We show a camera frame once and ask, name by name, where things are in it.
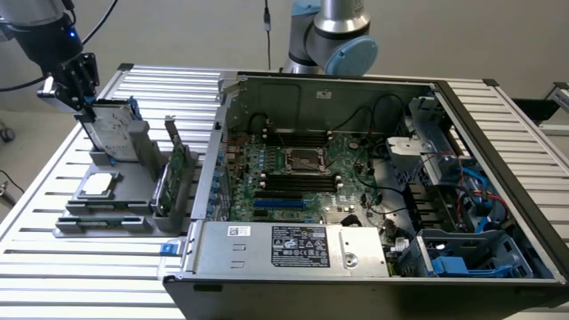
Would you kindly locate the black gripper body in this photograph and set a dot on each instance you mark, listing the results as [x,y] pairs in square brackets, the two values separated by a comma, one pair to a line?
[48,43]

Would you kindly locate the hard disk with blue bracket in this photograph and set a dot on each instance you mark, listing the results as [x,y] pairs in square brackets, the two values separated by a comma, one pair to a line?
[114,130]

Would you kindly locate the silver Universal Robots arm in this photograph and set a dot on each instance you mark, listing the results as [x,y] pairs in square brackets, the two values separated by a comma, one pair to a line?
[340,23]

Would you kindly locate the blue disk bay latch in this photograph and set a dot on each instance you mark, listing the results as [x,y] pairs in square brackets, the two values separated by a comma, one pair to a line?
[449,266]

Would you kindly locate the metal disk bay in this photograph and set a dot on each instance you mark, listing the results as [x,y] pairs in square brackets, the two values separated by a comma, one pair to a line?
[489,246]

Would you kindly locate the chair caster wheel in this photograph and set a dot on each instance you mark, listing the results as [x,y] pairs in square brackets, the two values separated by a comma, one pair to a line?
[7,134]

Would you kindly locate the silver CPU chip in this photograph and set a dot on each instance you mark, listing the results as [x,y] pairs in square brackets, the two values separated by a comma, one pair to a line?
[102,185]

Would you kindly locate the grey parts rack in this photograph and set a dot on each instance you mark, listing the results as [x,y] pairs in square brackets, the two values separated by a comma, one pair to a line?
[138,186]

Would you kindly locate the green graphics card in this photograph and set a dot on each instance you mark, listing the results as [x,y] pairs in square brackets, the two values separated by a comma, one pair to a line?
[171,173]

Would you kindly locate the black RAM slot bank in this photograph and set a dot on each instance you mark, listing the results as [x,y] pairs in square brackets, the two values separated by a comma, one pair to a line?
[298,137]
[300,181]

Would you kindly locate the blue case latch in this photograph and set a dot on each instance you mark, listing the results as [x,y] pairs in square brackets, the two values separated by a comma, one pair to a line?
[170,249]

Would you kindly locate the CPU socket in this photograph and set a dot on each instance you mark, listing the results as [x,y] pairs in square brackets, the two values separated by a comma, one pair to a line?
[307,160]

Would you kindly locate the black expansion slot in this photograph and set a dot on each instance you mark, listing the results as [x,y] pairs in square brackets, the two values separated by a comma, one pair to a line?
[280,195]

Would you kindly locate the blue expansion slot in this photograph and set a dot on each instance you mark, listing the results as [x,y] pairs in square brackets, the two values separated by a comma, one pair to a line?
[280,203]

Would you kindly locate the round coin battery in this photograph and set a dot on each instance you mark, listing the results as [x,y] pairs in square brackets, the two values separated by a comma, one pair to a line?
[355,145]

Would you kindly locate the green motherboard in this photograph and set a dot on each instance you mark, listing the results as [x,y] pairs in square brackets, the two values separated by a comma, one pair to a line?
[347,173]

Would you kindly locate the silver power supply unit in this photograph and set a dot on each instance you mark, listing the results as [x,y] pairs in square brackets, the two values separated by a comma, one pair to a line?
[267,253]

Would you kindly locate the silver chipset heatsink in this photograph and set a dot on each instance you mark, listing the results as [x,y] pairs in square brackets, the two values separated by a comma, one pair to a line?
[349,219]

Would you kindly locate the metal drive cage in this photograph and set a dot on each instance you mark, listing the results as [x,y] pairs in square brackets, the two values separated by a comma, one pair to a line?
[427,153]

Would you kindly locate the black open PC case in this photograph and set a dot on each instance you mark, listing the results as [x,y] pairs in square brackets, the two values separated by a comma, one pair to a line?
[356,296]

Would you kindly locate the aluminium side table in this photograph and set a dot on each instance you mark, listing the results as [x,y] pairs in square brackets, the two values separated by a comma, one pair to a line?
[557,100]

